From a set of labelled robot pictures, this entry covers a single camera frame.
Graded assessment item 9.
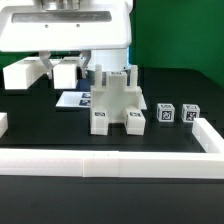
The white marker cube left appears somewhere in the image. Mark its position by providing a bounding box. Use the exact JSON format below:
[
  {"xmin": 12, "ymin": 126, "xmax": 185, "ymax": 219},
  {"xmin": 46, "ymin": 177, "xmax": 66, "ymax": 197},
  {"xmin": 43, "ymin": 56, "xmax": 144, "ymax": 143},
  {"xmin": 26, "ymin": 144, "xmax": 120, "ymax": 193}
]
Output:
[{"xmin": 157, "ymin": 103, "xmax": 175, "ymax": 122}]

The white U-shaped fence frame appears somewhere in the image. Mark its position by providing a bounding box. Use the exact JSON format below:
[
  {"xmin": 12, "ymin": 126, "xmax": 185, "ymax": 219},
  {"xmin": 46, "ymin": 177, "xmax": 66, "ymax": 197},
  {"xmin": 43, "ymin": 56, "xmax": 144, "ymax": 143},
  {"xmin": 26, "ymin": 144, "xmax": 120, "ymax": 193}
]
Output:
[{"xmin": 0, "ymin": 118, "xmax": 224, "ymax": 179}]

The white chair seat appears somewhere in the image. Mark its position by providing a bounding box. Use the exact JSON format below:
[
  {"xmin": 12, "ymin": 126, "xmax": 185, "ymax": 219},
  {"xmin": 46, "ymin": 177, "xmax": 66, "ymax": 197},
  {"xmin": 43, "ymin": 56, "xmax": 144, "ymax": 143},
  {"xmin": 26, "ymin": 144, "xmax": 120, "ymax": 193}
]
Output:
[{"xmin": 90, "ymin": 65, "xmax": 142, "ymax": 123}]

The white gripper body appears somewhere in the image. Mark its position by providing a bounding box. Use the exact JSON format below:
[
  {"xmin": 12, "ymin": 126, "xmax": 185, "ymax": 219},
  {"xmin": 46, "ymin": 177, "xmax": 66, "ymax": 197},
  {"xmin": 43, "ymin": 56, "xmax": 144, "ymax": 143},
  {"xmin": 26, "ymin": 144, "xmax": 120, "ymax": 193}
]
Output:
[{"xmin": 0, "ymin": 0, "xmax": 130, "ymax": 52}]

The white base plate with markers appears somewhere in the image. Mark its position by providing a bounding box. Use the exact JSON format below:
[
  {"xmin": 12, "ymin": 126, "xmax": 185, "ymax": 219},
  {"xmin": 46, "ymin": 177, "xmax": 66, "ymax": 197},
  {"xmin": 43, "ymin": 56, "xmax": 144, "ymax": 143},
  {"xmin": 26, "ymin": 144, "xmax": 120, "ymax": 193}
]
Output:
[{"xmin": 56, "ymin": 91, "xmax": 147, "ymax": 110}]

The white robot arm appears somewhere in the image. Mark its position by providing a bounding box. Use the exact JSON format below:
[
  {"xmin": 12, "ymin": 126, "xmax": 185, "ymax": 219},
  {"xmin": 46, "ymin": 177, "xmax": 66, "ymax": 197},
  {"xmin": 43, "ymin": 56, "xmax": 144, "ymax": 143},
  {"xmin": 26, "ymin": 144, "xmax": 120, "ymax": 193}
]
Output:
[{"xmin": 0, "ymin": 0, "xmax": 134, "ymax": 73}]

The white block at left edge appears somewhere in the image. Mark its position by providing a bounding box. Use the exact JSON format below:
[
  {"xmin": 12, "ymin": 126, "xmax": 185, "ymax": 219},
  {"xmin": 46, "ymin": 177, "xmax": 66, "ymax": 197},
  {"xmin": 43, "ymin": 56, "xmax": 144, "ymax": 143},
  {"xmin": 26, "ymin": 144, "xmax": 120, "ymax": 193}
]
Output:
[{"xmin": 0, "ymin": 112, "xmax": 8, "ymax": 134}]

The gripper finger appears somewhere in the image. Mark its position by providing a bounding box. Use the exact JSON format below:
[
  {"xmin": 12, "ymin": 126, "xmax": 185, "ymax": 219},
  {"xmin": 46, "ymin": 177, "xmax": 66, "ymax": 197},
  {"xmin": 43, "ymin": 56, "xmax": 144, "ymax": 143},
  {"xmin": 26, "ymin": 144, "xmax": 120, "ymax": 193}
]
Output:
[
  {"xmin": 39, "ymin": 51, "xmax": 53, "ymax": 78},
  {"xmin": 80, "ymin": 50, "xmax": 91, "ymax": 78}
]

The white chair back frame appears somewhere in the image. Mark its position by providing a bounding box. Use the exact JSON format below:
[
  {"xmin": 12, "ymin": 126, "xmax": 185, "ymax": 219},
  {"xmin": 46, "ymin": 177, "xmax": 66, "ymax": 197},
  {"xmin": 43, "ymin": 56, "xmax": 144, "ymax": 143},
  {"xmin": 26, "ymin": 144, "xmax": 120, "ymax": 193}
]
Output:
[{"xmin": 3, "ymin": 57, "xmax": 79, "ymax": 90}]

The white marker cube right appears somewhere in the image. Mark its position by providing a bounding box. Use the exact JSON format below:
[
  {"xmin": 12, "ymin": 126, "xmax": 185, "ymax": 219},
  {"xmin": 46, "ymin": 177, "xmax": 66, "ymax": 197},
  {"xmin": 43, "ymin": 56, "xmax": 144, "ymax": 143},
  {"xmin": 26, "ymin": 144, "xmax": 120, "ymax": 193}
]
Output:
[{"xmin": 181, "ymin": 104, "xmax": 200, "ymax": 123}]

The white marker cube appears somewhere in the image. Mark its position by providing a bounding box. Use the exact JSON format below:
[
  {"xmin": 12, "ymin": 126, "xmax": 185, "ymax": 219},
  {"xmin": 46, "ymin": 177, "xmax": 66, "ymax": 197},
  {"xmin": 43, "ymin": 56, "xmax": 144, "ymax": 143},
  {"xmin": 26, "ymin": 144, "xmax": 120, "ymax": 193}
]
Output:
[
  {"xmin": 181, "ymin": 104, "xmax": 200, "ymax": 123},
  {"xmin": 157, "ymin": 103, "xmax": 175, "ymax": 122}
]

